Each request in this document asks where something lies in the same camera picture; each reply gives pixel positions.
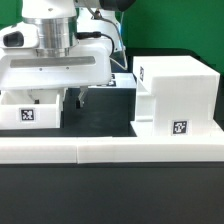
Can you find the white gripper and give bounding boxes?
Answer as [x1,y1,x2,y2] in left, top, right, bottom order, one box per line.
[0,22,111,108]

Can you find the white front drawer tray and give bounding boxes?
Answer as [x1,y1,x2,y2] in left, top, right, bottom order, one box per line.
[0,89,64,130]

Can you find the white drawer cabinet box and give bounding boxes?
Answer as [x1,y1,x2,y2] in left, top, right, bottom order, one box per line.
[131,56,221,137]

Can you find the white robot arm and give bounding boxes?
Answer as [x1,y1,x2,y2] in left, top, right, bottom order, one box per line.
[0,0,136,106]

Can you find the fiducial marker sheet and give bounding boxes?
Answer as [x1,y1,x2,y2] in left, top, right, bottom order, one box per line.
[97,73,136,89]

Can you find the white L-shaped fence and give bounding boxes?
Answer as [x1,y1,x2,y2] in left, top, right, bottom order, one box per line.
[0,136,224,164]

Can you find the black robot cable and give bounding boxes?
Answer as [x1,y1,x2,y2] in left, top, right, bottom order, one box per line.
[75,6,129,72]

